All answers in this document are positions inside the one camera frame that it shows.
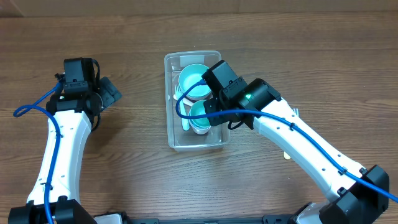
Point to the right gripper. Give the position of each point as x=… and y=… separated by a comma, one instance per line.
x=212, y=105

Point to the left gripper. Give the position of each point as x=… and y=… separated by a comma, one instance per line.
x=107, y=91

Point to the green cup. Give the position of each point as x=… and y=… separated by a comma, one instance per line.
x=196, y=110

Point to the teal bowl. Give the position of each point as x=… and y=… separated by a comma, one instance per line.
x=196, y=96

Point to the pink cup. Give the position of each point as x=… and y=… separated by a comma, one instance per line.
x=200, y=130

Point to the light blue fork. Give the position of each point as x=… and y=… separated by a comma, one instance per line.
x=179, y=92
x=296, y=111

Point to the light blue bowl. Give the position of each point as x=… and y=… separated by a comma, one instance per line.
x=191, y=75

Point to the yellow fork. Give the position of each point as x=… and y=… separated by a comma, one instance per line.
x=286, y=156

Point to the white plastic spoon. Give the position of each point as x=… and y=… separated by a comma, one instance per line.
x=185, y=101

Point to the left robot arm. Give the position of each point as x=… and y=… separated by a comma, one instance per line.
x=74, y=111

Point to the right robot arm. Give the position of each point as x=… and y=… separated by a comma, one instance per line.
x=354, y=194

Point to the clear plastic container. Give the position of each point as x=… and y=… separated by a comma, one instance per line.
x=179, y=139

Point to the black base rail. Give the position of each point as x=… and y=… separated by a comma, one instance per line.
x=211, y=221

